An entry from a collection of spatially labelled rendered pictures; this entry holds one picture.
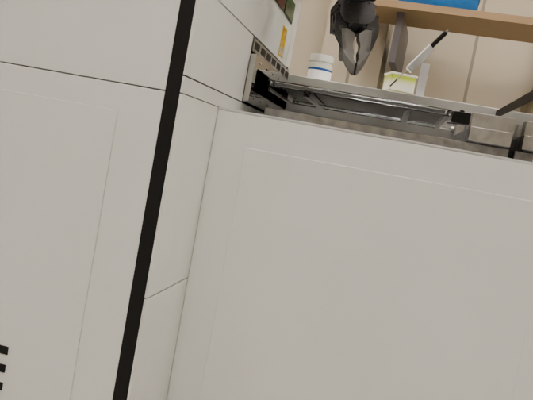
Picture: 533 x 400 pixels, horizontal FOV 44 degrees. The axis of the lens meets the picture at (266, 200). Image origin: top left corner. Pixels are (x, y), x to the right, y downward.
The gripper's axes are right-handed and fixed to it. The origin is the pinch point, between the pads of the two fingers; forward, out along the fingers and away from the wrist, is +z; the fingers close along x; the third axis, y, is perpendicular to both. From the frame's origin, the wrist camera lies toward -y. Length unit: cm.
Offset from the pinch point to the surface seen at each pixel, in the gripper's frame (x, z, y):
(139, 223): 39, 32, -26
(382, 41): -67, -63, 178
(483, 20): -95, -61, 131
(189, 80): 33.2, 11.6, -28.0
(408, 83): -29, -10, 46
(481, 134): -24.3, 12.4, -4.8
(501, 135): -27.8, 12.5, -6.1
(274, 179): 17.8, 24.0, -13.7
